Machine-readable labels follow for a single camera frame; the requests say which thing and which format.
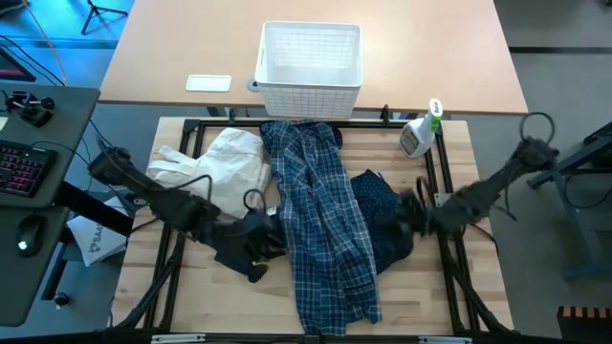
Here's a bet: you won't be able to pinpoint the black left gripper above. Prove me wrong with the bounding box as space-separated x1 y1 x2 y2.
214 209 289 284

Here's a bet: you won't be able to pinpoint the black tripod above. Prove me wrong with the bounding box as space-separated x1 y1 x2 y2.
79 0 130 36

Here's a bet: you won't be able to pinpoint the black metal table frame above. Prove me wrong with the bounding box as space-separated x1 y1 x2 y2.
112 117 516 338

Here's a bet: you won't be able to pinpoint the tan wooden desk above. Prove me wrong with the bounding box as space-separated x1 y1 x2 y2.
98 0 530 117

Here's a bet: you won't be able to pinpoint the black computer mouse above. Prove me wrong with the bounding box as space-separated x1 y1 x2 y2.
14 213 48 259

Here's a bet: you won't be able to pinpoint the blue plaid shirt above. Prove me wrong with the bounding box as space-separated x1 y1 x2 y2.
259 119 383 337

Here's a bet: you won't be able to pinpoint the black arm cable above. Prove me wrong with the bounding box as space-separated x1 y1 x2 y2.
519 111 557 144
164 174 268 215

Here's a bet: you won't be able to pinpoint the black desk support bar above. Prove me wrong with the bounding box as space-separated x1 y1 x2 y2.
53 180 136 239

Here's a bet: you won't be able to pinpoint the black desk clamp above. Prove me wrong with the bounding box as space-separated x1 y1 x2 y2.
3 89 56 129

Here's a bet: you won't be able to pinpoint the silver metal bracket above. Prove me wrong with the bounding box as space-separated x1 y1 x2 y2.
417 335 473 344
150 333 207 344

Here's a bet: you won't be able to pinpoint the backlit black keyboard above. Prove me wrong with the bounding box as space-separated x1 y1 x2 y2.
0 140 58 199

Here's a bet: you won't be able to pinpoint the dark grey desk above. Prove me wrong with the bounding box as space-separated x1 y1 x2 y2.
0 80 102 329

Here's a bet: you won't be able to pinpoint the cream floor cable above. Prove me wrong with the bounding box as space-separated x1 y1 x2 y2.
21 0 69 86

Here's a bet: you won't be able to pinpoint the black box orange stripes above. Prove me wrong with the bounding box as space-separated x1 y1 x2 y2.
556 305 612 344

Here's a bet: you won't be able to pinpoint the white plastic laundry basket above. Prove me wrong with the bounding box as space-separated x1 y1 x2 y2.
252 20 363 120

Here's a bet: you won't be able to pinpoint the dark grey metal stand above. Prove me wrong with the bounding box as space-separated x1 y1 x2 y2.
527 121 612 281

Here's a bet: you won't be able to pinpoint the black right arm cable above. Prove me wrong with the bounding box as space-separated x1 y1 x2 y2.
519 111 557 144

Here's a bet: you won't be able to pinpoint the flat white rectangular tray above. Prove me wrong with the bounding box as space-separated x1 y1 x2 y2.
185 74 233 94

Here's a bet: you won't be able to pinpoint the dark tablet red edge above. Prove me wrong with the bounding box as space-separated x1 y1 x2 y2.
0 46 38 83

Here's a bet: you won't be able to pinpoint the white spray bottle green trigger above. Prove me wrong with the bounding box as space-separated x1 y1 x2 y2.
398 97 445 160

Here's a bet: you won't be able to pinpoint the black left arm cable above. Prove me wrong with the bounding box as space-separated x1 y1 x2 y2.
164 174 268 215

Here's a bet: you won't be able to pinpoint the dark plain fleece garment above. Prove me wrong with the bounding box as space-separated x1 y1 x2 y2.
211 209 290 285

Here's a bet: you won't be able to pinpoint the cream white garment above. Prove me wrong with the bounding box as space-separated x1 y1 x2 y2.
145 126 273 220

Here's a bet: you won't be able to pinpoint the navy dotted garment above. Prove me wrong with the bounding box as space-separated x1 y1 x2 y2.
350 168 416 277

